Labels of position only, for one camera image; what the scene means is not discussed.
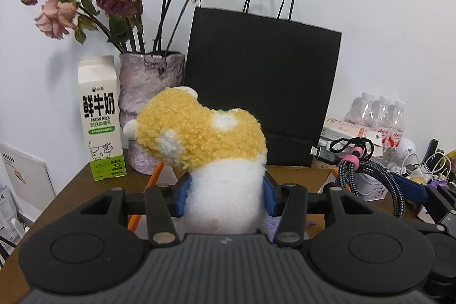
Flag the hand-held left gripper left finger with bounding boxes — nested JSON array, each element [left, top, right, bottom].
[[79, 175, 194, 245]]

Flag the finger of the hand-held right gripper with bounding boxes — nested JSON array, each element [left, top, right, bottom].
[[390, 172, 456, 235]]

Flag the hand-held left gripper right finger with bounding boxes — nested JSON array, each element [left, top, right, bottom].
[[263, 172, 361, 246]]

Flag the black braided cable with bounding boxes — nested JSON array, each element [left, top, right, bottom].
[[310, 136, 405, 219]]

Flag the red cardboard box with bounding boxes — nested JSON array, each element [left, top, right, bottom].
[[128, 162, 345, 241]]

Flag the yellow white plush sheep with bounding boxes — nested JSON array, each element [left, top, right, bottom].
[[123, 86, 269, 234]]

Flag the white round device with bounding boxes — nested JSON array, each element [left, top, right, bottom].
[[390, 139, 417, 174]]

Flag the clear water bottle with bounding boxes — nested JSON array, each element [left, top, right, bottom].
[[344, 91, 375, 128], [372, 95, 392, 134], [386, 100, 407, 150]]

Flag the white flat carton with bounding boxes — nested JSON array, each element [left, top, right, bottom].
[[321, 117, 384, 148]]

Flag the black paper bag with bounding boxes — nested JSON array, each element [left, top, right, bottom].
[[182, 0, 343, 168]]

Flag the white green milk carton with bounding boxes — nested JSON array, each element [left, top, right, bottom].
[[78, 55, 127, 182]]

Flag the purple mottled vase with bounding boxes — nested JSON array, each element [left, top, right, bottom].
[[119, 51, 186, 175]]

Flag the white booklet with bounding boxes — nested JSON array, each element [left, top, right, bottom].
[[0, 142, 56, 220]]

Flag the white cables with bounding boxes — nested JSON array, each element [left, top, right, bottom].
[[402, 150, 454, 184]]

